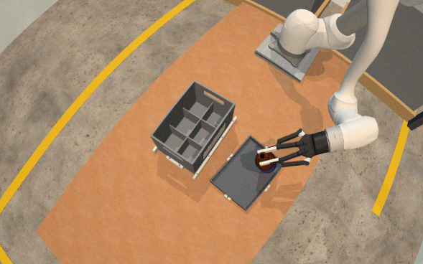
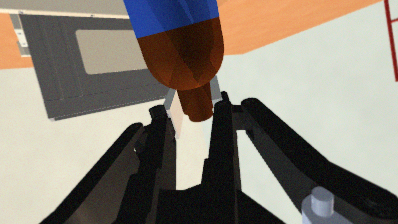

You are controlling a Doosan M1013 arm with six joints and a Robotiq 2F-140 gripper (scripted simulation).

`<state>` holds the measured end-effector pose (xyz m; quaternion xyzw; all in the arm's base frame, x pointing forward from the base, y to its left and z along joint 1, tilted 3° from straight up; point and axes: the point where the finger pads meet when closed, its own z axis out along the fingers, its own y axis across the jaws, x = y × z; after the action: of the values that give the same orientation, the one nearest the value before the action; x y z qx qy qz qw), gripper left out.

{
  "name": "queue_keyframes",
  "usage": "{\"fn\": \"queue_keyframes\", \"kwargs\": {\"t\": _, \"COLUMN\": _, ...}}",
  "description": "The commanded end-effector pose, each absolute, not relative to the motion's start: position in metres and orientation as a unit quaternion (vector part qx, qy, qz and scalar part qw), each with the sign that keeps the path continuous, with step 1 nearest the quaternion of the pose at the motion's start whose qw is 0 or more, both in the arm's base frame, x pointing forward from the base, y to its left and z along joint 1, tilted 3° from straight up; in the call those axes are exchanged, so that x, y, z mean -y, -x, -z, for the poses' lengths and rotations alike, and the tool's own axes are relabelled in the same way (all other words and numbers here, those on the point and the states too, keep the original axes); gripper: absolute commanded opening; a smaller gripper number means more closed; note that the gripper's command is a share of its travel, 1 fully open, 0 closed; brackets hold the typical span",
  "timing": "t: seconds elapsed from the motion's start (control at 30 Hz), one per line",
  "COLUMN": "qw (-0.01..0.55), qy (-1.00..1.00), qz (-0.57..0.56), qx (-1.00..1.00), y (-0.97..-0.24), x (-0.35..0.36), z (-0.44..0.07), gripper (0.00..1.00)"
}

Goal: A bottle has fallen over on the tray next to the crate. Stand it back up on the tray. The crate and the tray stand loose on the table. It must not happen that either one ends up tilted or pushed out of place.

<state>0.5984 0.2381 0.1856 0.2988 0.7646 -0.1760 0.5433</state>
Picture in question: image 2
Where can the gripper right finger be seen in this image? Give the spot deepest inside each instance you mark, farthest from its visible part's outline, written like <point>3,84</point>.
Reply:
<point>329,194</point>

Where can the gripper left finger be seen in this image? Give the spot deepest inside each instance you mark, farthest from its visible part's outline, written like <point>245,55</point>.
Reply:
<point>109,193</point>

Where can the brown and blue bottle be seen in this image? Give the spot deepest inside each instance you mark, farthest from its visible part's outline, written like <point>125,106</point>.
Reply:
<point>183,48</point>

